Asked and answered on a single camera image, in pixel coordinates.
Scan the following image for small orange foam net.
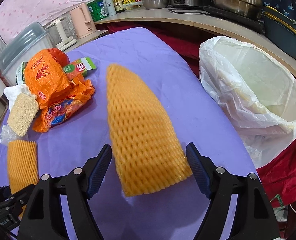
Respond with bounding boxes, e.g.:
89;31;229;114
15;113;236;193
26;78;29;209
7;140;39;218

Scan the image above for clear plastic bag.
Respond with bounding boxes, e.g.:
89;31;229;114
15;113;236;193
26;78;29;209
0;125;28;146

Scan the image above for orange snack wrapper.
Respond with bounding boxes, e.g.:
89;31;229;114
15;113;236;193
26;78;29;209
32;75;95;133

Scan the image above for beige loofah sponge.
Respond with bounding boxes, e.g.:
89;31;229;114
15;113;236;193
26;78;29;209
7;93;39;137

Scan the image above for green orange small box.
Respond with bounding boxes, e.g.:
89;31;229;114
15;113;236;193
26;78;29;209
63;57;96;81

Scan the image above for white paper towel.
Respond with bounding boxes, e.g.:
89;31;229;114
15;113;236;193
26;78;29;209
4;84;36;111

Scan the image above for green white milk carton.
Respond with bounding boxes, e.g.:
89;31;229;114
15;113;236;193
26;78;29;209
15;61;27;85

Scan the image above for orange tea bag wrapper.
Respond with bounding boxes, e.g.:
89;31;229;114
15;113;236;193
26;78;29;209
24;48;71;109

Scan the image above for white lined trash bin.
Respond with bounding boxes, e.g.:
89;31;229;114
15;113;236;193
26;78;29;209
199;36;296;168

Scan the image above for red cloth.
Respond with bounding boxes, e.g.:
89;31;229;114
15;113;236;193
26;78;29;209
98;21;296;207

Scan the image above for white glass kettle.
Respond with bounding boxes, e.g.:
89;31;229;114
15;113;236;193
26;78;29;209
45;16;77;51

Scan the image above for pink electric kettle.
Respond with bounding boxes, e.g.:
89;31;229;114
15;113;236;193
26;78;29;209
69;3;96;39

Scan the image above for white dish rack box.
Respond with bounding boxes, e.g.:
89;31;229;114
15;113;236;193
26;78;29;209
0;22;54;86

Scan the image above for black induction cooker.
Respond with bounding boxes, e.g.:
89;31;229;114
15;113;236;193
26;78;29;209
203;7;264;34

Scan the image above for stacked teal yellow basins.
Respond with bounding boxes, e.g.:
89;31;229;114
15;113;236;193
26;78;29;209
262;6;296;60

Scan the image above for green tin can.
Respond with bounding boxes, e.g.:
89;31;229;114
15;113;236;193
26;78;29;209
87;0;108;22

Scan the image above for white bottle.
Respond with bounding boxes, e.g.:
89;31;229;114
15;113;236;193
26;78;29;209
104;0;116;16

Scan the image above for dark sauce bottle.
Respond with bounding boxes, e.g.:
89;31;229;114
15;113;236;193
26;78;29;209
113;0;124;13

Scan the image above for small steel pot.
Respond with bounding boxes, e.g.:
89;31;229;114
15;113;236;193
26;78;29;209
142;0;169;9

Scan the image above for black power cable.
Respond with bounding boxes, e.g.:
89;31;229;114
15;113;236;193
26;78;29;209
167;8;210;15

